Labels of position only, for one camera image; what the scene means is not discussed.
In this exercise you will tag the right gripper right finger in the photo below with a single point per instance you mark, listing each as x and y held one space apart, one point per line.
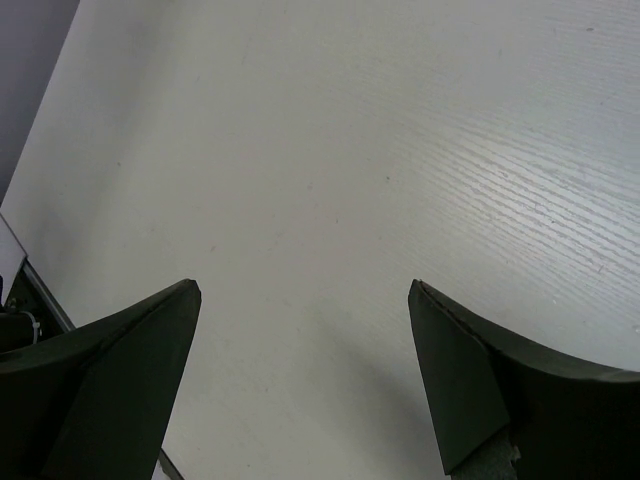
505 407

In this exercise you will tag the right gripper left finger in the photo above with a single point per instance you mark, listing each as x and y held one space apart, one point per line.
95 403

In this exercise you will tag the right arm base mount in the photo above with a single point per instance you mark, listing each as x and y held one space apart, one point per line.
30 313

